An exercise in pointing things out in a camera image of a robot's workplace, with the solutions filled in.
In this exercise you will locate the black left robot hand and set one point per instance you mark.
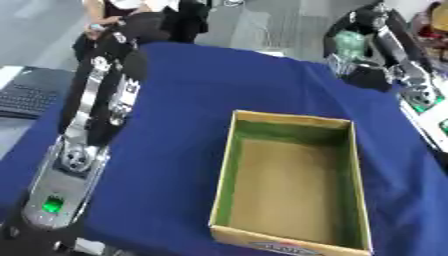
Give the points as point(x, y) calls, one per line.
point(122, 63)

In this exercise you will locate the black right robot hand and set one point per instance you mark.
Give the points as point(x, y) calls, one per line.
point(402, 50)

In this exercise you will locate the pale green toy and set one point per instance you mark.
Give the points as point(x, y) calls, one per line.
point(351, 44)

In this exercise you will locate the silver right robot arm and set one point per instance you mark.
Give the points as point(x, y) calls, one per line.
point(429, 111)

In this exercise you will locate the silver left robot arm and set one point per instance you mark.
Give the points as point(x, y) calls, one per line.
point(64, 186)

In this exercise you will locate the tan cardboard box green inside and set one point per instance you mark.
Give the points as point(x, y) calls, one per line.
point(291, 193)

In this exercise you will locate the red and tan bag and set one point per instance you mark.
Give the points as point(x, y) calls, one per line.
point(434, 23)

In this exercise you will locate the person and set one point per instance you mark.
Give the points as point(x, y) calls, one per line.
point(181, 16)

